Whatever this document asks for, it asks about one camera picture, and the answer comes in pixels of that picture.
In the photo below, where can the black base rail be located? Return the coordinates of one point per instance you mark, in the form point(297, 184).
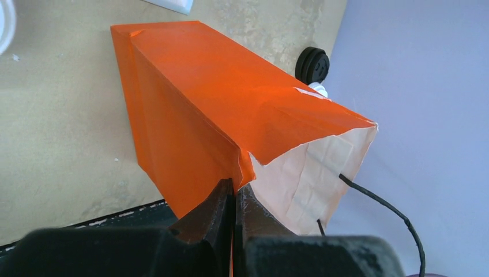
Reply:
point(157, 213)

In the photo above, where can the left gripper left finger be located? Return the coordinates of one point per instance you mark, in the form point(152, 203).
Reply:
point(198, 244)

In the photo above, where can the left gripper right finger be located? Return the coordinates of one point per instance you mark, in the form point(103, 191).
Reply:
point(265, 247)

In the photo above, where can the orange paper bag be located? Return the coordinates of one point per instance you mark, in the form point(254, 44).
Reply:
point(203, 108)

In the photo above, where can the white cup lid picked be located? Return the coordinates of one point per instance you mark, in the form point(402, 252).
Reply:
point(8, 23)

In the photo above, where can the white cup lid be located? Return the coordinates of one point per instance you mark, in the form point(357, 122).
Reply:
point(319, 88)

